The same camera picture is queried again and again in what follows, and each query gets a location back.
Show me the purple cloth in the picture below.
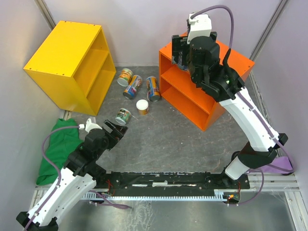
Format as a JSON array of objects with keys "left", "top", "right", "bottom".
[{"left": 260, "top": 156, "right": 294, "bottom": 174}]

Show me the tall orange blue can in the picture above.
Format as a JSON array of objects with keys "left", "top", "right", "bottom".
[{"left": 146, "top": 76, "right": 161, "bottom": 102}]

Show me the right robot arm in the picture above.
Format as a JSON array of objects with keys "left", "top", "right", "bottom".
[{"left": 171, "top": 32, "right": 288, "bottom": 188}]

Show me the tall blue red can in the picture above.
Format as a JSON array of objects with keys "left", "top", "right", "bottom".
[{"left": 123, "top": 75, "right": 142, "bottom": 100}]

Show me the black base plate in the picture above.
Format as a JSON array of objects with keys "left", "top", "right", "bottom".
[{"left": 95, "top": 172, "right": 250, "bottom": 196}]

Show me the green cloth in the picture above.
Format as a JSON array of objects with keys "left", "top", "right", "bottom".
[{"left": 36, "top": 128, "right": 82, "bottom": 186}]

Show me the yellow shelf cabinet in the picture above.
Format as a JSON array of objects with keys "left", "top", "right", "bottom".
[{"left": 24, "top": 21, "right": 116, "bottom": 116}]

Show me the orange label can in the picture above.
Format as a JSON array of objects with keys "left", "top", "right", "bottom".
[{"left": 117, "top": 68, "right": 133, "bottom": 87}]

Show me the blue cable duct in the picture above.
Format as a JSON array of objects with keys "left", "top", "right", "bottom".
[{"left": 81, "top": 190, "right": 228, "bottom": 201}]

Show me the white lid yellow can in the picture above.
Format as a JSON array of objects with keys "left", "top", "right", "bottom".
[{"left": 136, "top": 99, "right": 149, "bottom": 116}]

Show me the green label can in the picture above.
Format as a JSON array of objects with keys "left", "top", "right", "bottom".
[{"left": 115, "top": 108, "right": 131, "bottom": 125}]

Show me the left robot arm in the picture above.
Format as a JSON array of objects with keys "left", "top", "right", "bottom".
[{"left": 16, "top": 119, "right": 128, "bottom": 231}]

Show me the dark blue can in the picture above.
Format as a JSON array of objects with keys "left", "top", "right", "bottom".
[{"left": 177, "top": 59, "right": 189, "bottom": 71}]

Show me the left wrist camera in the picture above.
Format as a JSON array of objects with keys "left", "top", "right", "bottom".
[{"left": 78, "top": 117, "right": 102, "bottom": 133}]

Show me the orange shelf cabinet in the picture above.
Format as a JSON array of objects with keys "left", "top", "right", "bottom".
[{"left": 159, "top": 41, "right": 255, "bottom": 131}]

